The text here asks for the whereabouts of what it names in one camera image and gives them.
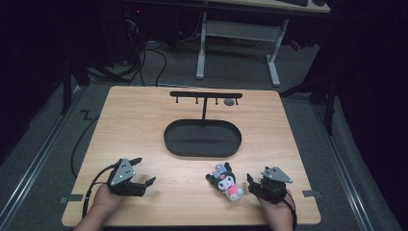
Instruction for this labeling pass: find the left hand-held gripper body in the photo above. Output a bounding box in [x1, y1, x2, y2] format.
[107, 158, 146, 197]

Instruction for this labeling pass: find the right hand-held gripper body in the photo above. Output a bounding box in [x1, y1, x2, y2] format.
[253, 166, 293, 204]

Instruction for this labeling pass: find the black and pink plush keychain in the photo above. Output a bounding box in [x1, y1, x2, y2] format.
[205, 162, 245, 203]

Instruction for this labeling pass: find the person's right hand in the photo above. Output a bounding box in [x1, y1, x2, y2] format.
[257, 189, 294, 226]

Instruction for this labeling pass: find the person's left hand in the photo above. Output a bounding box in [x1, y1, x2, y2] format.
[91, 184, 125, 217]

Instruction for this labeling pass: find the grey tape strip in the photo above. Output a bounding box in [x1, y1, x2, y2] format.
[59, 193, 85, 205]
[301, 189, 322, 198]

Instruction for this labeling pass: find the black hook rack with tray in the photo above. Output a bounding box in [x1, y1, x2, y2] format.
[163, 90, 243, 159]

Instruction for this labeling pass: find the black metal stand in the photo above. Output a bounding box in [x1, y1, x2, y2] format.
[60, 56, 92, 116]
[279, 71, 339, 137]

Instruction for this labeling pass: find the dark computer tower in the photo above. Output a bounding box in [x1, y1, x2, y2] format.
[120, 5, 148, 66]

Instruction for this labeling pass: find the white-legged wooden desk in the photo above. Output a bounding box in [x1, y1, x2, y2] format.
[194, 0, 331, 89]

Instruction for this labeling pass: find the black keyboard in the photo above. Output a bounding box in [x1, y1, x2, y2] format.
[278, 0, 310, 8]

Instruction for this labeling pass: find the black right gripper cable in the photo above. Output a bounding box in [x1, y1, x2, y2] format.
[284, 189, 298, 231]

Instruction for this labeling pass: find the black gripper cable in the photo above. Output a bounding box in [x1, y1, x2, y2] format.
[81, 164, 117, 219]
[284, 189, 298, 231]

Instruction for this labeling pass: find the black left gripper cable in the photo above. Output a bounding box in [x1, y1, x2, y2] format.
[81, 164, 117, 219]

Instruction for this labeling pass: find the black floor cable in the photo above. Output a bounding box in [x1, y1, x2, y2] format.
[69, 115, 101, 179]

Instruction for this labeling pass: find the metal floor rail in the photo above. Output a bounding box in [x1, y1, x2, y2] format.
[312, 102, 375, 231]
[0, 85, 85, 225]

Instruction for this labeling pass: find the bundle of black floor cables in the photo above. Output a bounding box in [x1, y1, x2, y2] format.
[126, 39, 168, 89]

